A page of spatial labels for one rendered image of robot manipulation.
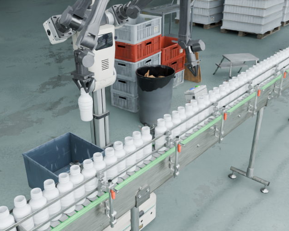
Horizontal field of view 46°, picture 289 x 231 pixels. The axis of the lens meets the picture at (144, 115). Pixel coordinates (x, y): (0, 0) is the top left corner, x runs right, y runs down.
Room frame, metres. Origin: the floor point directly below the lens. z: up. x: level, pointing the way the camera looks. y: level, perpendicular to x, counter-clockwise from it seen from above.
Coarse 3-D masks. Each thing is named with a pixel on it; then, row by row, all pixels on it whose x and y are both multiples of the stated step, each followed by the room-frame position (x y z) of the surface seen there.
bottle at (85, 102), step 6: (84, 90) 1.50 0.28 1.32; (84, 96) 1.50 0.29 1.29; (90, 96) 1.53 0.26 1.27; (78, 102) 1.50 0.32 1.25; (84, 102) 1.49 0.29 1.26; (90, 102) 1.50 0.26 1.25; (84, 108) 1.49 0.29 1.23; (90, 108) 1.50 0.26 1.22; (84, 114) 1.49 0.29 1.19; (90, 114) 1.50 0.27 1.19; (84, 120) 1.49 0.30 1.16; (90, 120) 1.50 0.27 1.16
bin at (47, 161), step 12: (48, 144) 1.63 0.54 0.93; (60, 144) 1.69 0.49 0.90; (72, 144) 1.73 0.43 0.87; (84, 144) 1.66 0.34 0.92; (24, 156) 1.50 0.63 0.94; (36, 156) 1.57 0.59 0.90; (48, 156) 1.62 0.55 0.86; (60, 156) 1.68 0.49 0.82; (72, 156) 1.74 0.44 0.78; (84, 156) 1.66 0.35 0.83; (36, 168) 1.44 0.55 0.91; (48, 168) 1.62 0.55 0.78; (60, 168) 1.67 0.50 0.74; (36, 180) 1.45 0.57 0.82
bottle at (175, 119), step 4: (172, 112) 1.58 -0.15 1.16; (176, 112) 1.59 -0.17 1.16; (172, 116) 1.56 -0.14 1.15; (176, 116) 1.56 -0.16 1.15; (172, 120) 1.56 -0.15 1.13; (176, 120) 1.55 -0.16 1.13; (180, 120) 1.57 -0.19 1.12; (176, 124) 1.55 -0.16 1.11; (176, 128) 1.55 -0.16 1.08; (180, 128) 1.57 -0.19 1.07; (172, 132) 1.55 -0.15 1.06; (176, 132) 1.55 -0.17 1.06; (172, 136) 1.55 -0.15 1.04
